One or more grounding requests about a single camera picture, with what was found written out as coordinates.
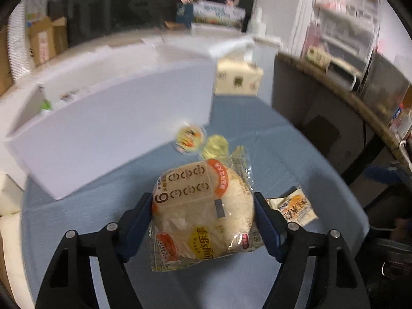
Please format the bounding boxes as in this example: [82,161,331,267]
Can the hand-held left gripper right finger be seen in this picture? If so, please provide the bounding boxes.
[254,191,371,309]

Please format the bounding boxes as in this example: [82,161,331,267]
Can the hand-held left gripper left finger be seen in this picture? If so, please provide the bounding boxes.
[35,192,153,309]

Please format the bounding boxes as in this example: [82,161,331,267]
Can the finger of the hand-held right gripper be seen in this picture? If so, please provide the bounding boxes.
[365,166,412,187]

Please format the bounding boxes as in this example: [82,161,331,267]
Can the small beige orange snack packet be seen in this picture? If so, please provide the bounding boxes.
[267,186,319,226]

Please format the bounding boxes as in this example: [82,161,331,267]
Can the round bread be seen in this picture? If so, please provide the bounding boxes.
[151,146,268,272]

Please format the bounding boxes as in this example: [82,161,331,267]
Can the yellow jelly cup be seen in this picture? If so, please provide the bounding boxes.
[202,135,230,159]

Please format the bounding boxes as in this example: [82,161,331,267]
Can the jelly cup with printed lid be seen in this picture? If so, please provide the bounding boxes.
[174,123,207,154]

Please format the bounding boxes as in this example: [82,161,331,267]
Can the white foam box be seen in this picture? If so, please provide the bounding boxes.
[3,34,255,201]

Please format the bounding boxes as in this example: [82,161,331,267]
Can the round wooden side table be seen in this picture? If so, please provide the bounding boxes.
[273,52,412,219]

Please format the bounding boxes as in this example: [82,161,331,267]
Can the grey-blue tablecloth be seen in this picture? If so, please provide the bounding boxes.
[21,95,371,309]

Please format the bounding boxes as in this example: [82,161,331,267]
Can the white rounded device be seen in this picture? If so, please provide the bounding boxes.
[328,56,362,91]

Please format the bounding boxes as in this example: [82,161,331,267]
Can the white leather seat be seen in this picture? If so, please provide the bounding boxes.
[0,172,36,309]

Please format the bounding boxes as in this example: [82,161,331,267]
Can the small pale yellow box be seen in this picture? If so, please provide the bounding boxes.
[305,46,331,69]

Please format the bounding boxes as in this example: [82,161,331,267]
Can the beige tissue pack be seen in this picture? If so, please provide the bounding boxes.
[214,56,264,96]

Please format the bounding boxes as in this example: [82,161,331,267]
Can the white storage shelf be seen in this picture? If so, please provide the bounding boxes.
[311,0,382,71]

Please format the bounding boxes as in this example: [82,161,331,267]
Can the white plastic bottle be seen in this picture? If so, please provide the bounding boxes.
[253,10,268,36]

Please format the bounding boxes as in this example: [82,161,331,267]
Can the small open cardboard box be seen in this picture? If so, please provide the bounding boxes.
[29,16,69,67]

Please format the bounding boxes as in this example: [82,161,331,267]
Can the large brown cardboard box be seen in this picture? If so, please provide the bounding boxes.
[0,29,14,96]

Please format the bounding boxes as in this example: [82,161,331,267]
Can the dotted white paper bag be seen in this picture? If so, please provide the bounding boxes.
[8,0,34,82]

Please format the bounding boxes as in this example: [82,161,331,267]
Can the printed landscape gift box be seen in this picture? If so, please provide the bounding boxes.
[176,0,246,29]

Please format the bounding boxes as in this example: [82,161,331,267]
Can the white bag with coloured squares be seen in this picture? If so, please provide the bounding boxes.
[26,0,49,30]

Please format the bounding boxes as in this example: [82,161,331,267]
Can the black window frame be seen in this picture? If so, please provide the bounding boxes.
[42,0,258,49]

